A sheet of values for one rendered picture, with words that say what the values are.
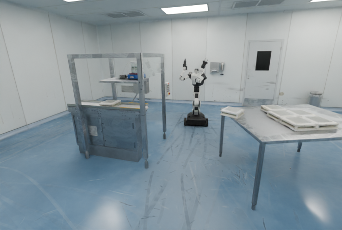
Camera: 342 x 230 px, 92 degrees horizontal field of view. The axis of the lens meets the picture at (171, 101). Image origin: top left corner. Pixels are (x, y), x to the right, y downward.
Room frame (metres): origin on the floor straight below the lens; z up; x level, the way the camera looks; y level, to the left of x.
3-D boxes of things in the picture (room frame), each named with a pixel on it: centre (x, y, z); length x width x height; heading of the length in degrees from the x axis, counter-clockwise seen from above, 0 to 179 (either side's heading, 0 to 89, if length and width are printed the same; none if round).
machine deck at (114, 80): (2.46, 0.69, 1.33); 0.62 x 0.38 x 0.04; 75
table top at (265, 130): (2.02, -1.58, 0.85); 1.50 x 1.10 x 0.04; 94
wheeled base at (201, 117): (4.04, -0.65, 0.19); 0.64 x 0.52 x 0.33; 172
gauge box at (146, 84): (2.54, 0.46, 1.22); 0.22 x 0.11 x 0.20; 75
